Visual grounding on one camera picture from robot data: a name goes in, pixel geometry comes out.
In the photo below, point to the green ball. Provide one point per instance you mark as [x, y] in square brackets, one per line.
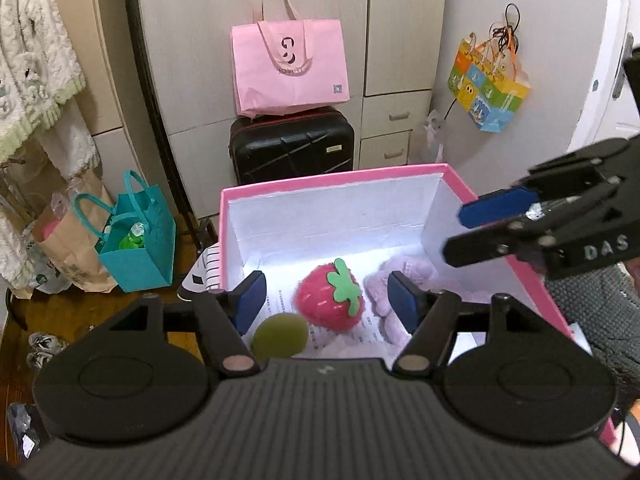
[280, 335]

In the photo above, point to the clear plastic pouch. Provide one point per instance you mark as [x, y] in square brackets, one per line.
[435, 132]

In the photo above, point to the teal felt bag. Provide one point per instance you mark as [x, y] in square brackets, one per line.
[140, 265]

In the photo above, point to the red strawberry plush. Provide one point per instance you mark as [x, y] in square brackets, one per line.
[320, 300]

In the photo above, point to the colourful paper gift bag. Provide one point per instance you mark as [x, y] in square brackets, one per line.
[480, 90]

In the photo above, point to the tall beige cabinet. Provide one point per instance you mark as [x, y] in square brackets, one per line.
[105, 60]

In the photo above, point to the white door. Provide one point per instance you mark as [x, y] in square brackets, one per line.
[600, 35]

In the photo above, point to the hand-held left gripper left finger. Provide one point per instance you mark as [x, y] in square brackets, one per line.
[250, 302]

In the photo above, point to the black suitcase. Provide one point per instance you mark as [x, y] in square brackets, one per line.
[290, 150]

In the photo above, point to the purple plush toy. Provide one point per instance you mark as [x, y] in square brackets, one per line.
[375, 287]

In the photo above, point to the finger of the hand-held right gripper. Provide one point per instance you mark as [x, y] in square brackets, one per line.
[495, 207]
[490, 247]

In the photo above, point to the printed paper sheet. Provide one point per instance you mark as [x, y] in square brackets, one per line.
[322, 338]

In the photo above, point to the pink tote bag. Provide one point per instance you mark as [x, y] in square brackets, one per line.
[290, 75]

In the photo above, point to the brown paper bag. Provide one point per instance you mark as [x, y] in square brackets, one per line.
[65, 250]

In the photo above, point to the black clothes rack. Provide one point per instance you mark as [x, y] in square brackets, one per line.
[12, 310]

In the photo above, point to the beige wardrobe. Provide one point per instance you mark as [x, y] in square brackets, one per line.
[400, 35]

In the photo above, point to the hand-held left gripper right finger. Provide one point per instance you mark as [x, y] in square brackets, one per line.
[402, 300]

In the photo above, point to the white green plastic bag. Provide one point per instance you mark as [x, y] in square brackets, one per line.
[42, 270]

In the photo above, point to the pink cardboard box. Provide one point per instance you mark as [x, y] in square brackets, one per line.
[320, 230]

